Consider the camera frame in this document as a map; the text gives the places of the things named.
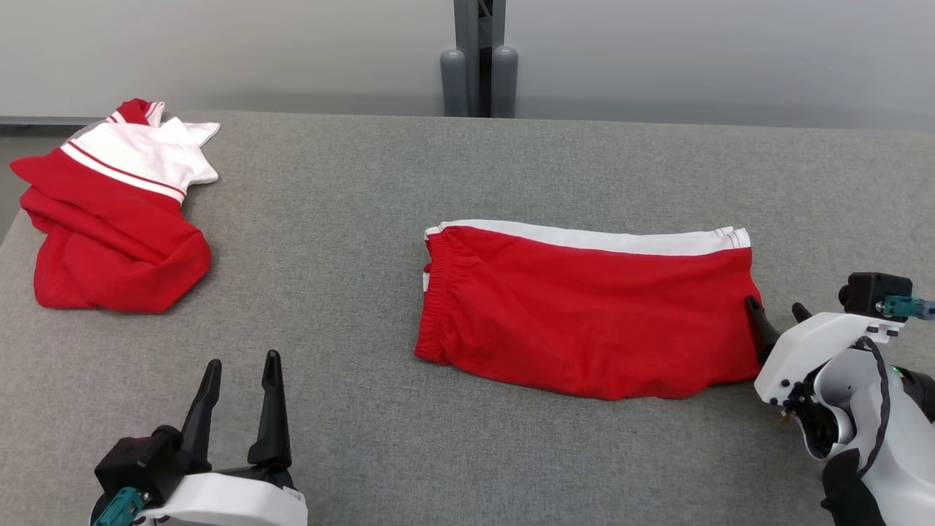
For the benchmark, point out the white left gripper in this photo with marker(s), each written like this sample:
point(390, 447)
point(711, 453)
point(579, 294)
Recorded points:
point(226, 504)

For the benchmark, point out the grey metal partition post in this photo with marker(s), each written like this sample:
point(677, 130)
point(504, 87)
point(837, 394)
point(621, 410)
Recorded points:
point(464, 29)

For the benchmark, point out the red shorts with white stripe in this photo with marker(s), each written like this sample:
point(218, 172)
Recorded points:
point(584, 314)

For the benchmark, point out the red and white basketball jersey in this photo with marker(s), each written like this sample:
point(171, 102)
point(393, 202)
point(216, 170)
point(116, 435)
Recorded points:
point(109, 241)

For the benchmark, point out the grey cylindrical post foot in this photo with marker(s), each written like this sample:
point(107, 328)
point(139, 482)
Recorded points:
point(505, 80)
point(453, 80)

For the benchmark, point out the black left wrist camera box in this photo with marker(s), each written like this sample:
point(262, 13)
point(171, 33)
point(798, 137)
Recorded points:
point(139, 460)

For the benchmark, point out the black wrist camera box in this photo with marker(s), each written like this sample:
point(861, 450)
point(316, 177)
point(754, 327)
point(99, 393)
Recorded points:
point(139, 460)
point(873, 292)

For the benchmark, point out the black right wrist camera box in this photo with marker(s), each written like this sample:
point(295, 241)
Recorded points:
point(873, 292)

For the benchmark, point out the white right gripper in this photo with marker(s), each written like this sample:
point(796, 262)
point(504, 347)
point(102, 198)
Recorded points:
point(796, 358)

